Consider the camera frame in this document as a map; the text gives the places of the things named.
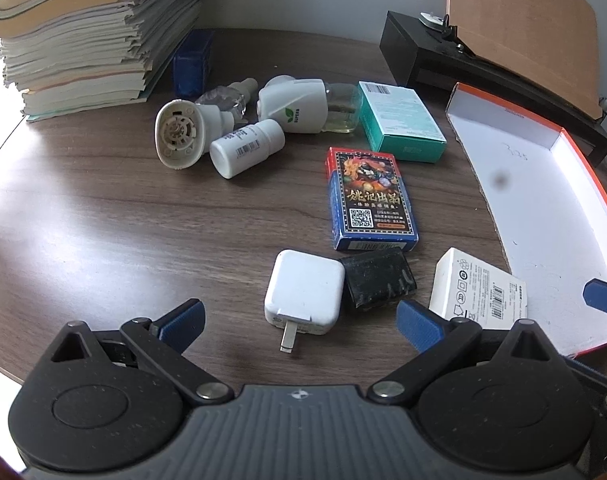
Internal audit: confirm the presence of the white small product box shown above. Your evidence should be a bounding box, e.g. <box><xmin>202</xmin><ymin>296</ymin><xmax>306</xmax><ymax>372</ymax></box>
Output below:
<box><xmin>428</xmin><ymin>247</ymin><xmax>528</xmax><ymax>330</ymax></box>

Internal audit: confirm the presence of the black USB charger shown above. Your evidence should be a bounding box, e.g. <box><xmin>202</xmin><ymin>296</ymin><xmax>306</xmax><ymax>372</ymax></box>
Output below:
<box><xmin>339</xmin><ymin>248</ymin><xmax>417</xmax><ymax>314</ymax></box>

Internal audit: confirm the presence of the white cube USB charger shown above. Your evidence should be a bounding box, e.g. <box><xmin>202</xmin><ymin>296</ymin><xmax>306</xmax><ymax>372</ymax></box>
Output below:
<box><xmin>264</xmin><ymin>249</ymin><xmax>346</xmax><ymax>353</ymax></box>

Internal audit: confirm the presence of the playing card box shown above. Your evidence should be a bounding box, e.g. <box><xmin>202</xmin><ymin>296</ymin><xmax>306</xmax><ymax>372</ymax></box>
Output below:
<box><xmin>326</xmin><ymin>148</ymin><xmax>419</xmax><ymax>252</ymax></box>

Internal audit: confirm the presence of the white pill bottle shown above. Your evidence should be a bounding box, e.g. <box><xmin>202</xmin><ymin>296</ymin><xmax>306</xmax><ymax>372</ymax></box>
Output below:
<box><xmin>209</xmin><ymin>119</ymin><xmax>285</xmax><ymax>179</ymax></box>

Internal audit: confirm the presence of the teal product box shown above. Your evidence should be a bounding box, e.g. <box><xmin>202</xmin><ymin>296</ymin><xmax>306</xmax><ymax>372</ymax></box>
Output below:
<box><xmin>358</xmin><ymin>81</ymin><xmax>447</xmax><ymax>164</ymax></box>

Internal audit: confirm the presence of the white mosquito plug with bottle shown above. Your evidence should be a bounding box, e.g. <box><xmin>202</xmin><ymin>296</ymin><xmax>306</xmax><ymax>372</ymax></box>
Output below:
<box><xmin>256</xmin><ymin>75</ymin><xmax>362</xmax><ymax>134</ymax></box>

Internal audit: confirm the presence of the blue small box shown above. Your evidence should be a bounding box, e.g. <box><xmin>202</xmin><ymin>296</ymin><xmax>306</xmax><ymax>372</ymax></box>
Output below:
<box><xmin>172</xmin><ymin>29</ymin><xmax>214</xmax><ymax>100</ymax></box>

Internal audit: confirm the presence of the orange white shoebox lid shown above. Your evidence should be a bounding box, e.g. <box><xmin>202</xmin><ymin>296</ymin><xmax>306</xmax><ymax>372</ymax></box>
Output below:
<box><xmin>447</xmin><ymin>84</ymin><xmax>607</xmax><ymax>356</ymax></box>

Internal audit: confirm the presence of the black monitor riser shelf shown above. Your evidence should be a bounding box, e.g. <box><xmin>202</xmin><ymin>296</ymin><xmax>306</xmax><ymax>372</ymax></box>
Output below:
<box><xmin>379</xmin><ymin>11</ymin><xmax>607</xmax><ymax>167</ymax></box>

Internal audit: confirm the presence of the wooden book stand board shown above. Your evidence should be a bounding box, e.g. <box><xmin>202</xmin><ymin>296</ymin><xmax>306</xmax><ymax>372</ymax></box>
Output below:
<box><xmin>445</xmin><ymin>0</ymin><xmax>602</xmax><ymax>119</ymax></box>

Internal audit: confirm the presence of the stack of books and papers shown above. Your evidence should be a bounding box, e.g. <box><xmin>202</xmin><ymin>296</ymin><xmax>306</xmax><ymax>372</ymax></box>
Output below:
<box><xmin>0</xmin><ymin>0</ymin><xmax>201</xmax><ymax>122</ymax></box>

